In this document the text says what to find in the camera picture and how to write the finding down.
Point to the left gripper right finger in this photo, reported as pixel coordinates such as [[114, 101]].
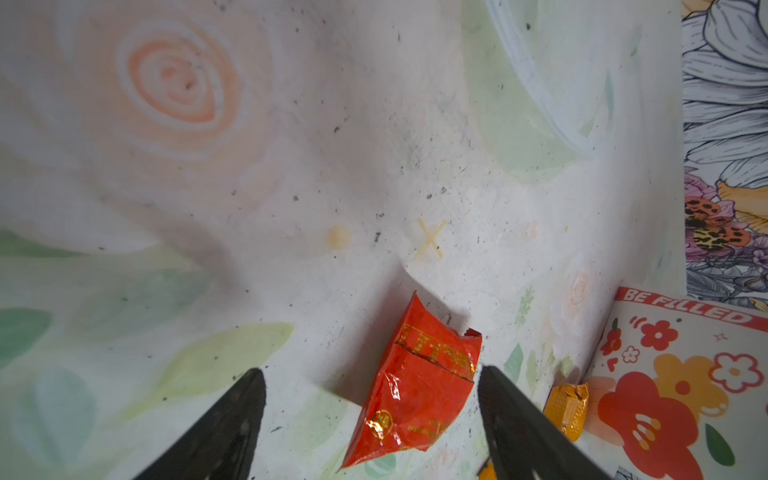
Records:
[[523, 443]]

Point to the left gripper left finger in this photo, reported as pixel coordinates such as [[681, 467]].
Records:
[[222, 443]]

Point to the white paper gift bag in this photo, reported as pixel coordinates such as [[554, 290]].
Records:
[[678, 390]]

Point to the small orange snack packet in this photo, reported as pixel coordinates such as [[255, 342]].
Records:
[[567, 407]]

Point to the red snack packet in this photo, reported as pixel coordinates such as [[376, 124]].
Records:
[[422, 383]]

